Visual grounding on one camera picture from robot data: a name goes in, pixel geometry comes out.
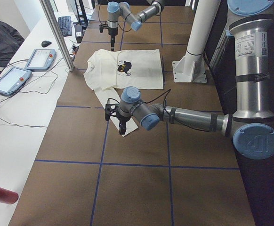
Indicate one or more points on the black power adapter box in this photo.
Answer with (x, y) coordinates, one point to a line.
(78, 33)

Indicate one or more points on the white camera mast with base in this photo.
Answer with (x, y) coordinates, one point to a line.
(191, 67)

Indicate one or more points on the teach pendant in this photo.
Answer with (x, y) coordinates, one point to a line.
(41, 60)
(13, 80)

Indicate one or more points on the aluminium frame post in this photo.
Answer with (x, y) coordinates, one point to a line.
(51, 18)

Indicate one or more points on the cream cat print shirt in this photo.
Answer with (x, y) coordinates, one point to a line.
(108, 71)

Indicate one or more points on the black keyboard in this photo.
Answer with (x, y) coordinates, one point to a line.
(65, 25)

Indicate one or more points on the black computer mouse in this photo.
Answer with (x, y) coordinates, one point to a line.
(45, 43)

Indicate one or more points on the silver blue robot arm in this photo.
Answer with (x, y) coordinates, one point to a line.
(122, 9)
(249, 126)

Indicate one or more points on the near teach pendant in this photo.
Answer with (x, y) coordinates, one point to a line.
(13, 80)

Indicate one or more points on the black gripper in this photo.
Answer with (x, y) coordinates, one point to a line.
(122, 118)
(112, 32)

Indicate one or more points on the red bottle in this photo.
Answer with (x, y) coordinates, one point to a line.
(7, 196)

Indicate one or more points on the far teach pendant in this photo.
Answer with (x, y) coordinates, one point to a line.
(41, 60)

